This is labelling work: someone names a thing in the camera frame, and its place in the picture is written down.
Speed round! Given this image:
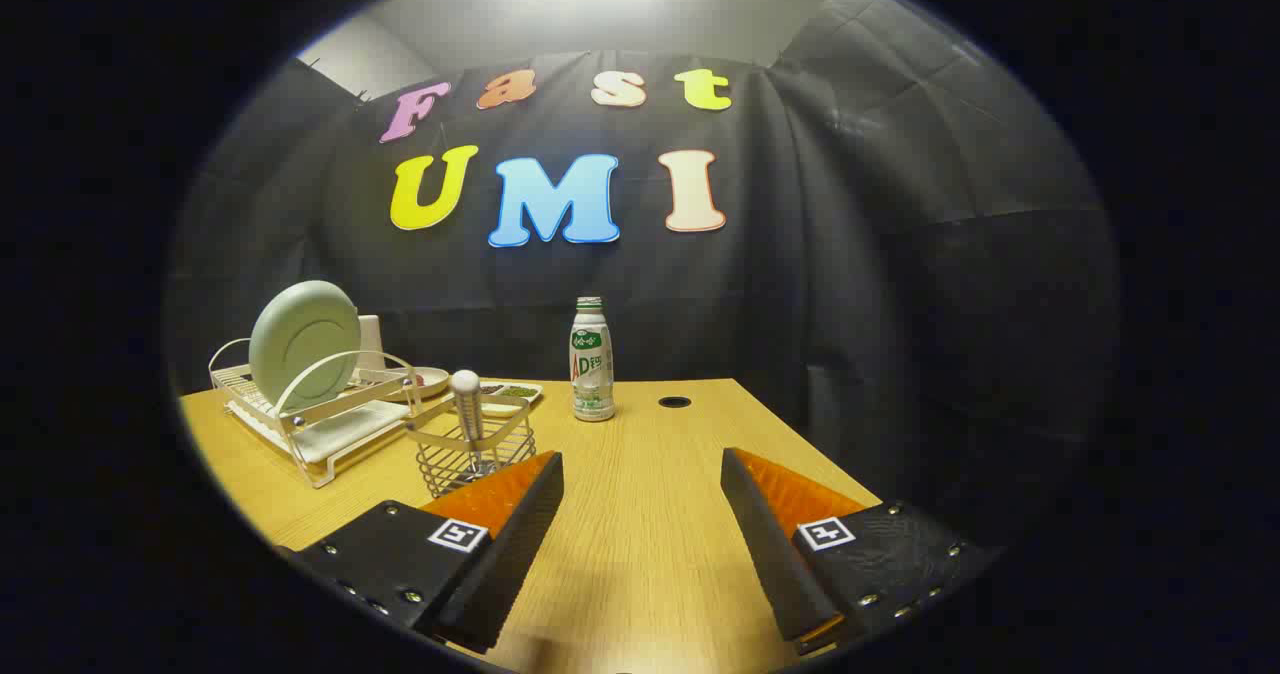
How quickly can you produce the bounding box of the pale green plate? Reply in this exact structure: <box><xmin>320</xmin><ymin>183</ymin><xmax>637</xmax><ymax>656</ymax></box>
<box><xmin>248</xmin><ymin>280</ymin><xmax>362</xmax><ymax>415</ymax></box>

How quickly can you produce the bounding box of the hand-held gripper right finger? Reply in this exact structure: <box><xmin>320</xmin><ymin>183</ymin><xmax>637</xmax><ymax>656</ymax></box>
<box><xmin>720</xmin><ymin>447</ymin><xmax>1001</xmax><ymax>655</ymax></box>

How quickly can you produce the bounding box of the white bottle with green label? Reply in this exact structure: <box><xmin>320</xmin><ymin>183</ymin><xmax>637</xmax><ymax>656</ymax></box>
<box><xmin>569</xmin><ymin>296</ymin><xmax>616</xmax><ymax>423</ymax></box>

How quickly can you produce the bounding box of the white plate with meat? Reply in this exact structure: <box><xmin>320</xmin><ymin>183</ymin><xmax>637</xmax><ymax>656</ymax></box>
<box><xmin>400</xmin><ymin>366</ymin><xmax>451</xmax><ymax>400</ymax></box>

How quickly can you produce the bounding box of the black backdrop cloth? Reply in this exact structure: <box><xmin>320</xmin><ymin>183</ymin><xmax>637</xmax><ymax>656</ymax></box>
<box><xmin>165</xmin><ymin>0</ymin><xmax>1121</xmax><ymax>555</ymax></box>

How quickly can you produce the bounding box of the white wire dish rack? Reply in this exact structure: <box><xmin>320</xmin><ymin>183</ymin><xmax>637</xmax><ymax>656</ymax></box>
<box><xmin>208</xmin><ymin>337</ymin><xmax>421</xmax><ymax>490</ymax></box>

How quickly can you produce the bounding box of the metal wire basket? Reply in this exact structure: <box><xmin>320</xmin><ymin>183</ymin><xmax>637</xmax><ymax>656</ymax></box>
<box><xmin>405</xmin><ymin>386</ymin><xmax>536</xmax><ymax>500</ymax></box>

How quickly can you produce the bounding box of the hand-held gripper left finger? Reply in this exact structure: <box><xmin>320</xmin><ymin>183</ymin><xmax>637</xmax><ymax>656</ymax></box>
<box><xmin>275</xmin><ymin>451</ymin><xmax>565</xmax><ymax>655</ymax></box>

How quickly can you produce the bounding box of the spoon with checked handle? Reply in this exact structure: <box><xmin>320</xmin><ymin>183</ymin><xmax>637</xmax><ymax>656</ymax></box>
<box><xmin>450</xmin><ymin>369</ymin><xmax>486</xmax><ymax>480</ymax></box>

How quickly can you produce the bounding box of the white divided snack tray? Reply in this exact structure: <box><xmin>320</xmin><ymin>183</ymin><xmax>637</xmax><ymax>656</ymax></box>
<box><xmin>478</xmin><ymin>381</ymin><xmax>545</xmax><ymax>410</ymax></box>

